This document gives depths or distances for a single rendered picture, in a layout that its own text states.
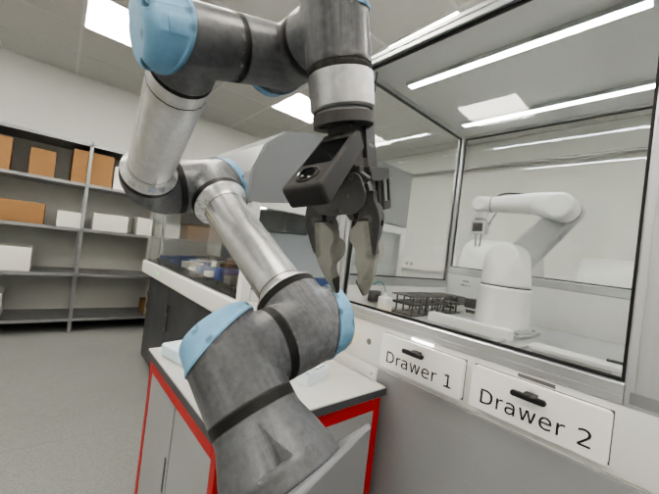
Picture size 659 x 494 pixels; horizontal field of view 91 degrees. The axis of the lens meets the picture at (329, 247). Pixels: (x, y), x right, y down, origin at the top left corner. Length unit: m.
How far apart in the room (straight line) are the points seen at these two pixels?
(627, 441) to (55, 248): 4.76
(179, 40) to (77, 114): 4.51
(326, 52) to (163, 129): 0.25
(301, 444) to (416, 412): 0.78
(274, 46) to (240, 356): 0.38
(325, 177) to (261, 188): 1.26
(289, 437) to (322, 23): 0.45
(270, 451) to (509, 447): 0.74
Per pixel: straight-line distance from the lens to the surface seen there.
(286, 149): 1.65
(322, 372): 1.15
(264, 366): 0.45
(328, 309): 0.52
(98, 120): 4.91
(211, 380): 0.45
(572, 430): 0.97
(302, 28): 0.43
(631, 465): 0.99
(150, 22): 0.41
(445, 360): 1.05
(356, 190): 0.36
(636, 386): 0.95
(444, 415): 1.12
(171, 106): 0.48
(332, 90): 0.38
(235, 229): 0.64
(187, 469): 1.07
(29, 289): 4.84
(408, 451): 1.23
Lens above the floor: 1.19
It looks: level
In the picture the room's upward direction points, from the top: 7 degrees clockwise
